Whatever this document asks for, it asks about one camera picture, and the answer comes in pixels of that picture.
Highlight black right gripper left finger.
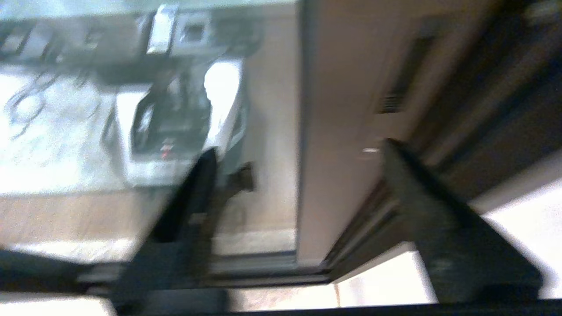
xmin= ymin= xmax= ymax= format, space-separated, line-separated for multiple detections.
xmin=113 ymin=148 xmax=230 ymax=309

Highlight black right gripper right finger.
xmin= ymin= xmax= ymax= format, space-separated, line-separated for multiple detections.
xmin=384 ymin=138 xmax=544 ymax=304

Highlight brown framed sliding glass door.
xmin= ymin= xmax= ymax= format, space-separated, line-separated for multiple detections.
xmin=0 ymin=0 xmax=499 ymax=284

